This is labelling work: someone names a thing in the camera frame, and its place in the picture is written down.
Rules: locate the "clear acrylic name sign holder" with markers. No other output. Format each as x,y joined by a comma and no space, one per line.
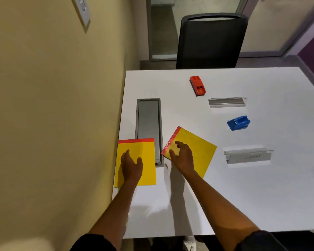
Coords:
247,157
226,102

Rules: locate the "person's right hand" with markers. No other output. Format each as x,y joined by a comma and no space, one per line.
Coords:
184,160

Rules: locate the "person's white shoe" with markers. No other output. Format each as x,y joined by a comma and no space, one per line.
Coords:
190,244

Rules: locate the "person's left forearm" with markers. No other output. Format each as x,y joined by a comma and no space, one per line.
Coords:
112,214

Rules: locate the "white wall switch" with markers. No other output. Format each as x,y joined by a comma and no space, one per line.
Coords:
82,10

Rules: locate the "person's black left sleeve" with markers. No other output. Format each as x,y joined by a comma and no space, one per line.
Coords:
91,244

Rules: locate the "person's black right sleeve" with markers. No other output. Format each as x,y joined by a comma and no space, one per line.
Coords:
264,243

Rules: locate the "blue tape dispenser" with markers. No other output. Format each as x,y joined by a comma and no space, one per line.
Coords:
238,124

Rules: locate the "person's left hand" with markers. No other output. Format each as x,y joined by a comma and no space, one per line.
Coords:
130,169

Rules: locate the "red stapler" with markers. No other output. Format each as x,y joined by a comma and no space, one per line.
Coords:
198,86

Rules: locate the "person's black sleeve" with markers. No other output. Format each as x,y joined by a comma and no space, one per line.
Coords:
91,244
264,243

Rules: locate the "person's right forearm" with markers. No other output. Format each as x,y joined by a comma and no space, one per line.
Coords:
219,209

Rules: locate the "glass partition with grey frame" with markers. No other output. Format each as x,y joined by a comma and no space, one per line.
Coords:
267,26

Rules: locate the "yellow notepad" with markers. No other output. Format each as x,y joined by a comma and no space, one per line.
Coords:
147,156
201,151

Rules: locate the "black mesh office chair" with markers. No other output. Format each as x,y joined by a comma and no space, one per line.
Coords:
209,44

